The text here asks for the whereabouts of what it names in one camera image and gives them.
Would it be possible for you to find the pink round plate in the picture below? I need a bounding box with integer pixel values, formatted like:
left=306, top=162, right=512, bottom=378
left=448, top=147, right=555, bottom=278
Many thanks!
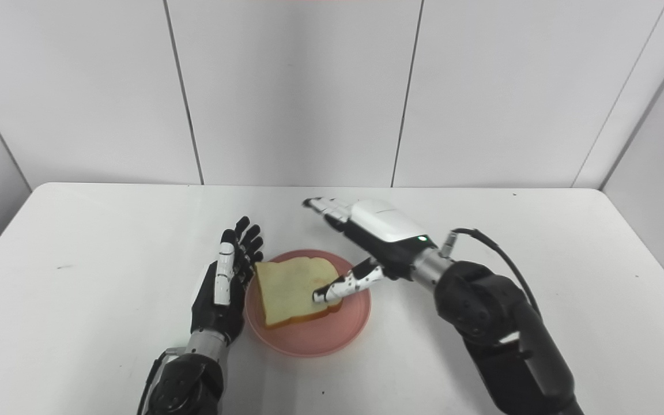
left=244, top=249, right=372, bottom=358

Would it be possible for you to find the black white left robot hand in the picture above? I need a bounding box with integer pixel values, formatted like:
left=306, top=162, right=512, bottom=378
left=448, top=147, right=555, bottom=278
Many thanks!
left=190, top=216, right=265, bottom=346

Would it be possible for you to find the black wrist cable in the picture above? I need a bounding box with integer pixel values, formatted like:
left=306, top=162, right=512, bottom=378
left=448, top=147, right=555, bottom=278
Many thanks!
left=136, top=348, right=186, bottom=415
left=440, top=228, right=543, bottom=320

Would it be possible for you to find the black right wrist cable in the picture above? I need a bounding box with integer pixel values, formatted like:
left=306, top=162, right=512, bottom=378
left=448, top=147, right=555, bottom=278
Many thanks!
left=440, top=228, right=543, bottom=320

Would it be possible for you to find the slice of white bread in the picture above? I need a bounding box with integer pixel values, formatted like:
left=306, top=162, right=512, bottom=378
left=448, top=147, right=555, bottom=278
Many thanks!
left=254, top=256, right=344, bottom=330

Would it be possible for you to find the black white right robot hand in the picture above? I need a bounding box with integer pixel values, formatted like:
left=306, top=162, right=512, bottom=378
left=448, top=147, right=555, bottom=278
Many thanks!
left=302, top=197, right=439, bottom=304

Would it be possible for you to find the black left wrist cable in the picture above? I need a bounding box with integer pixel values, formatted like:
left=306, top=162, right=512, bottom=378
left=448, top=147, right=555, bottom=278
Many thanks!
left=136, top=348, right=186, bottom=415

